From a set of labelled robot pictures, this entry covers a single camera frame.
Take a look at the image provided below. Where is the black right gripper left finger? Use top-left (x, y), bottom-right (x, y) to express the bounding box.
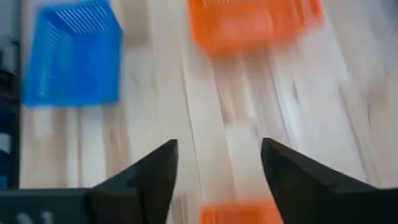
top-left (84, 139), bottom-right (179, 224)

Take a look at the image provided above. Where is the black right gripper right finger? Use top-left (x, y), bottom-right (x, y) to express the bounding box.
top-left (260, 137), bottom-right (398, 224)

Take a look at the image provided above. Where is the blue slotted plastic basket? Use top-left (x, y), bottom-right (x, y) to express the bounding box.
top-left (21, 0), bottom-right (123, 108)

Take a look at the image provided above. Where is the orange slotted plastic basket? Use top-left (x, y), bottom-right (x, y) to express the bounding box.
top-left (187, 0), bottom-right (325, 58)
top-left (198, 200), bottom-right (284, 224)

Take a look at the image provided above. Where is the black aluminium table frame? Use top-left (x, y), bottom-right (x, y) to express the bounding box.
top-left (0, 39), bottom-right (22, 190)

